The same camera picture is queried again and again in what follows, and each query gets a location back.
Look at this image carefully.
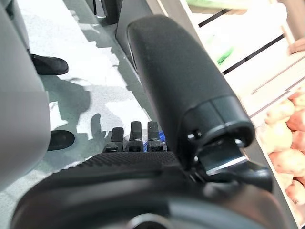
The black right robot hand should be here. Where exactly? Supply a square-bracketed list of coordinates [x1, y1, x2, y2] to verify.
[10, 14, 289, 229]

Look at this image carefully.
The green leafy vegetable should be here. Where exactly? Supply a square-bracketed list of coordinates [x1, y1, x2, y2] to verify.
[216, 46, 236, 67]

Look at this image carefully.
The blue object on floor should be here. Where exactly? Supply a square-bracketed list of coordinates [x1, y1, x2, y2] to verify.
[142, 128, 167, 153]

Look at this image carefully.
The white wooden slatted crate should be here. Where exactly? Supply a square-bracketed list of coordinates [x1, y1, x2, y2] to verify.
[180, 0, 305, 73]

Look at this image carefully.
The white wooden potato crate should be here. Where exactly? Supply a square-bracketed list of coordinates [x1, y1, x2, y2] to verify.
[223, 53, 305, 229]

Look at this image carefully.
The pale potato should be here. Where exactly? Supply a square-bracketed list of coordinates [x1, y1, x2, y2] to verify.
[277, 172, 295, 189]
[265, 99, 296, 125]
[258, 121, 294, 155]

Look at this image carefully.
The reddish potato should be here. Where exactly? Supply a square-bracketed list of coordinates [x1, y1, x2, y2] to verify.
[285, 179, 305, 206]
[286, 109, 305, 132]
[288, 90, 305, 107]
[268, 148, 305, 178]
[291, 130, 305, 153]

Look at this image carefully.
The dark post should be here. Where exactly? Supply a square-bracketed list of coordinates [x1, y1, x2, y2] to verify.
[93, 0, 123, 25]

